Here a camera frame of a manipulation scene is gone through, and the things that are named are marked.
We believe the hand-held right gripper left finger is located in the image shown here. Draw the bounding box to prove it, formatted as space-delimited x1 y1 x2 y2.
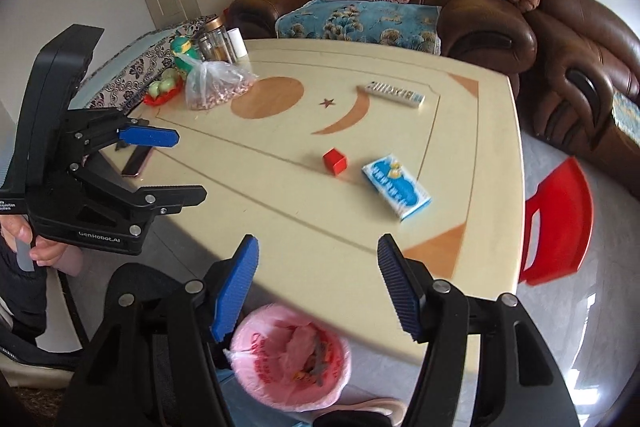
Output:
75 234 261 427

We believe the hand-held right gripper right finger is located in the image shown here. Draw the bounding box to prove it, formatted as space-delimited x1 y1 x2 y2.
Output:
376 233 581 427

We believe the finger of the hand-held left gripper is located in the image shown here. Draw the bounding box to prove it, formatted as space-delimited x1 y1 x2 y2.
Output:
62 109 181 168
72 162 208 228

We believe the pink plastic bin bag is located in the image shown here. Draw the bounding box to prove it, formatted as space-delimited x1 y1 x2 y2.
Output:
228 303 353 412

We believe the blue and white box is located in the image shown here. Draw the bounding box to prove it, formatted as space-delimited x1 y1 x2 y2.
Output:
361 153 433 222

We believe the red cube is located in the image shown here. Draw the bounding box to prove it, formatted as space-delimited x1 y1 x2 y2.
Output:
322 148 348 177

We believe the person's left hand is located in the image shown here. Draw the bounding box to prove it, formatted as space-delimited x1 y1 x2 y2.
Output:
0 214 84 278

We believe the dark smartphone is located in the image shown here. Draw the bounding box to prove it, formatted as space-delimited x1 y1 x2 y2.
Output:
120 146 154 179

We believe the red fruit tray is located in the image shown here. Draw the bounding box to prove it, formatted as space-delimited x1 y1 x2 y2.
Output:
143 79 183 106

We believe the black and white patterned blanket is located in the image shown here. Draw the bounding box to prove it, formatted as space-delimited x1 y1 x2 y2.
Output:
79 14 222 110

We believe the clear bag of nuts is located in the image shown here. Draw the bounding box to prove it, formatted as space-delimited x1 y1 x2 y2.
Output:
184 60 259 112

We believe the green toy bottle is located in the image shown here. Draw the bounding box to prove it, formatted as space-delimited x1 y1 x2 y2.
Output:
170 35 202 80

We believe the small glass jar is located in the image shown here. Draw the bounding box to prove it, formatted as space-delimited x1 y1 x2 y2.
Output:
195 32 216 60

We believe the glass jar with gold lid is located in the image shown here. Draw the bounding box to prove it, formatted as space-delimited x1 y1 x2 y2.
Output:
202 15 237 63

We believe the beige shoe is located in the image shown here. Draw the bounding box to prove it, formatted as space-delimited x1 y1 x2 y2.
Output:
310 397 407 427

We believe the white cup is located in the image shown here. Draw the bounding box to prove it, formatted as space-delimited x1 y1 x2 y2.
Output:
227 27 249 60

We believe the red plastic chair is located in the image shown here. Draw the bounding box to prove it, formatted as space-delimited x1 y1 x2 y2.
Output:
518 156 595 287

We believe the white remote control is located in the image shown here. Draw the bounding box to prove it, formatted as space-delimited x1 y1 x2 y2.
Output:
357 80 426 109

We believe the blue floral sofa cover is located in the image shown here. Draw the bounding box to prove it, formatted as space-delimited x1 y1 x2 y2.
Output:
273 0 444 56

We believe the long brown leather sofa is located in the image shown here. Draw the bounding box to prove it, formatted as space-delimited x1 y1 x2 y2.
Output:
227 0 539 76

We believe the brown leather armchair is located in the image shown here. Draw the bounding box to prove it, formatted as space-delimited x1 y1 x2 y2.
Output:
515 0 640 198

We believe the small blue armchair cover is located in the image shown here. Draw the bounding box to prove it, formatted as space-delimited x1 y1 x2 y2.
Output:
612 91 640 134

